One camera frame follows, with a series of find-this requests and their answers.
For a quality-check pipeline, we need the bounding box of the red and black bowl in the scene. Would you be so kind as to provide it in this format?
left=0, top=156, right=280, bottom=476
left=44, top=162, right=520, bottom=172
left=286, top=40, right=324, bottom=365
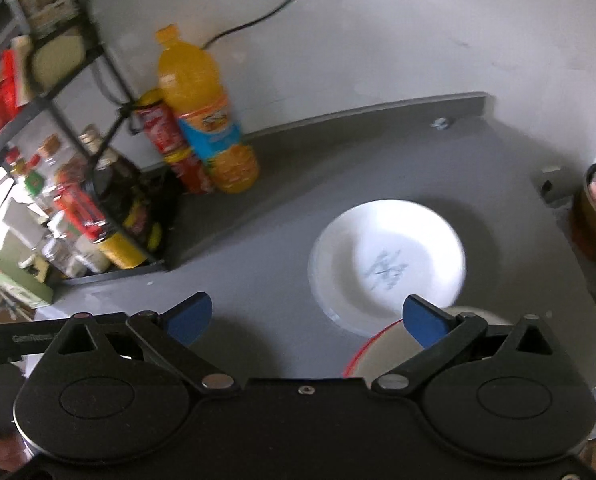
left=341, top=304, right=514, bottom=380

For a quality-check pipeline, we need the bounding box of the white plate with bakery print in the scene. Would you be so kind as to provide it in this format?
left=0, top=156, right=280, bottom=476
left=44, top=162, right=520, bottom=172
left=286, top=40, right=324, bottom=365
left=307, top=200, right=466, bottom=337

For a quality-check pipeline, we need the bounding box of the person's left hand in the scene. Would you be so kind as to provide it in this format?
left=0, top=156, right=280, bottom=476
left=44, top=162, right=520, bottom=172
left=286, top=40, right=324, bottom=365
left=0, top=434, right=32, bottom=472

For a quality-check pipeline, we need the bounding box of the green carton box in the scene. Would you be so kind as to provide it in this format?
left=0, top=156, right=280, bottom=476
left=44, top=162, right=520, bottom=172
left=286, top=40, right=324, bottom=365
left=0, top=233, right=54, bottom=309

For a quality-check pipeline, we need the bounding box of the dark soy sauce bottle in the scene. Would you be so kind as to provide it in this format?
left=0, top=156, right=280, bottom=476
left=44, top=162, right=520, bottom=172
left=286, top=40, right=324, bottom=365
left=92, top=148, right=162, bottom=269

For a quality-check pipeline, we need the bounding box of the red cola can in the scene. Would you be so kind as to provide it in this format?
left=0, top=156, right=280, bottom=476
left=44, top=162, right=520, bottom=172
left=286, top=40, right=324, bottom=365
left=134, top=88, right=213, bottom=195

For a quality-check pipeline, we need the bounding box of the black metal shelf rack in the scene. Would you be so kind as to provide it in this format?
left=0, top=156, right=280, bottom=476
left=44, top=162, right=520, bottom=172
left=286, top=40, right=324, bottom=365
left=0, top=0, right=184, bottom=286

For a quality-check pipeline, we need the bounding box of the orange juice bottle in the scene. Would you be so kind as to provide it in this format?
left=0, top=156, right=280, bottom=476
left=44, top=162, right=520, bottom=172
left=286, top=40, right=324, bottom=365
left=156, top=24, right=260, bottom=194

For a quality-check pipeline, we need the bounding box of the black power cable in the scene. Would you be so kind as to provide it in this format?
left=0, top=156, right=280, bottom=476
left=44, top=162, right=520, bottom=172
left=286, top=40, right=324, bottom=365
left=199, top=0, right=327, bottom=51

